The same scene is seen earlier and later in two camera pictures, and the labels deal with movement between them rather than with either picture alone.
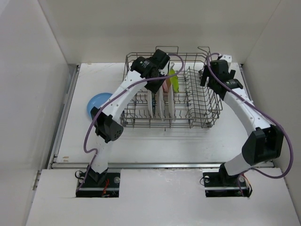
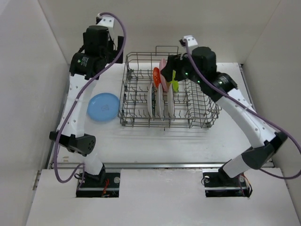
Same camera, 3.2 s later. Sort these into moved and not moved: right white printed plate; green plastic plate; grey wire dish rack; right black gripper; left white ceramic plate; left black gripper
Moved: left black gripper; right black gripper
Not moved: grey wire dish rack; left white ceramic plate; green plastic plate; right white printed plate
